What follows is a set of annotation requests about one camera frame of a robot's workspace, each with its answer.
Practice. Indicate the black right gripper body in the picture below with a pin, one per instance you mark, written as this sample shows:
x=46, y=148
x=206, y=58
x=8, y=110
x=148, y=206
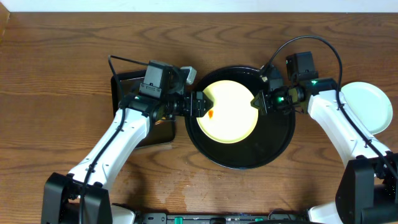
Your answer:
x=279, y=99

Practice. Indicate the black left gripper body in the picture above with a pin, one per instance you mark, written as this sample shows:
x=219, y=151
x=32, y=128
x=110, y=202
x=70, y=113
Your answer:
x=193, y=104

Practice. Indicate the yellow plate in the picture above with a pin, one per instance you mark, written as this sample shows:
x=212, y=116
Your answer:
x=231, y=118

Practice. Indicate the light green plate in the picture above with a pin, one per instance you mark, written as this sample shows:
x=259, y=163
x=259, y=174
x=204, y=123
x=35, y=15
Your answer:
x=370, y=104

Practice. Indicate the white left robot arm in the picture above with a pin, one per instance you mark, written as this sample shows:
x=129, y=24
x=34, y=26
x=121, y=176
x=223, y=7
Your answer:
x=82, y=195

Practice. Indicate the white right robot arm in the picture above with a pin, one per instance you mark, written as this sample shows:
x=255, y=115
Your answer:
x=368, y=189

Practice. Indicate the black round tray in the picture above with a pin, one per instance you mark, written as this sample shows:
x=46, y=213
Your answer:
x=270, y=137

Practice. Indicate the black rectangular water tray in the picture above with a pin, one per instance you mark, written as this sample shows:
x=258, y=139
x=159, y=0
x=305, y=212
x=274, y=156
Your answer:
x=162, y=132

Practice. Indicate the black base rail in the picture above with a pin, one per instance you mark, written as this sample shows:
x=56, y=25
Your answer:
x=163, y=218

